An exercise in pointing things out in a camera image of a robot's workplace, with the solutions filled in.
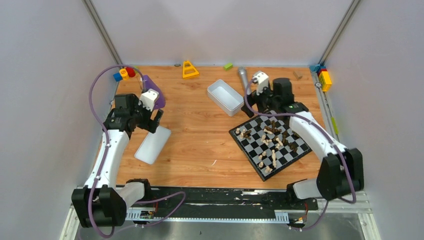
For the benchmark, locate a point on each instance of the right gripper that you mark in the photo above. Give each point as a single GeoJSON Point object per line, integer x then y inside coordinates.
{"type": "Point", "coordinates": [254, 99]}

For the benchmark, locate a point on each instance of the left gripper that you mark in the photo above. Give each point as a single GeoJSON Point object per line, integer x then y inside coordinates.
{"type": "Point", "coordinates": [148, 118]}

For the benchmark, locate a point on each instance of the black white chessboard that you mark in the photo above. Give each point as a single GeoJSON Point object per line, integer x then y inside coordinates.
{"type": "Point", "coordinates": [269, 144]}

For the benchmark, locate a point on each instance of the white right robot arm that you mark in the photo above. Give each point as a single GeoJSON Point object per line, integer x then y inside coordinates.
{"type": "Point", "coordinates": [341, 172]}

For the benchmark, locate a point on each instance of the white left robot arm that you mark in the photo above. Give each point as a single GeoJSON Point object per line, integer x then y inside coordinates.
{"type": "Point", "coordinates": [99, 203]}

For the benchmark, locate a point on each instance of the white box lid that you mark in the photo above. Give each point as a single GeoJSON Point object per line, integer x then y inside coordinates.
{"type": "Point", "coordinates": [152, 145]}

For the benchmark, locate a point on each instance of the brown wooden block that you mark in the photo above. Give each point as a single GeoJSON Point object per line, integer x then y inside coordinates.
{"type": "Point", "coordinates": [297, 74]}

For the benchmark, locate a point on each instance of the purple metronome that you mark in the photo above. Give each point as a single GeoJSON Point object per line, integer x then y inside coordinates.
{"type": "Point", "coordinates": [147, 84]}

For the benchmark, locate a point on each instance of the silver microphone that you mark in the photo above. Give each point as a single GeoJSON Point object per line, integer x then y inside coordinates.
{"type": "Point", "coordinates": [242, 73]}

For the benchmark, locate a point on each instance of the stacked coloured blocks right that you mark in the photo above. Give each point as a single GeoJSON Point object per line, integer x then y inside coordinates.
{"type": "Point", "coordinates": [323, 76]}

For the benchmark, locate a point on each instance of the white rectangular box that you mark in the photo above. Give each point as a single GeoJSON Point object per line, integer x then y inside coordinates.
{"type": "Point", "coordinates": [225, 97]}

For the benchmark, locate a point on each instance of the red cylinder block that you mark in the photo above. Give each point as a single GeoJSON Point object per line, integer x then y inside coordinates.
{"type": "Point", "coordinates": [131, 72]}

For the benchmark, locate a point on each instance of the blue toy block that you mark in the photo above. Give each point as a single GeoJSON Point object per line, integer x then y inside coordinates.
{"type": "Point", "coordinates": [117, 77]}

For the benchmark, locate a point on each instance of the yellow cylinder block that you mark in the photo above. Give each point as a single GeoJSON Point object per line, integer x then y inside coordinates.
{"type": "Point", "coordinates": [124, 74]}

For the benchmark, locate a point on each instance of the yellow triangular toy block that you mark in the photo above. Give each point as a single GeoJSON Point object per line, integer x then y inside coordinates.
{"type": "Point", "coordinates": [189, 70]}

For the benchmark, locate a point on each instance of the green block near wall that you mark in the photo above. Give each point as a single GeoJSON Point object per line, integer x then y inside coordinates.
{"type": "Point", "coordinates": [228, 66]}

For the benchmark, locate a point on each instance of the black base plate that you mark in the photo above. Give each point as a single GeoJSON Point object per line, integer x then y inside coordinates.
{"type": "Point", "coordinates": [230, 203]}

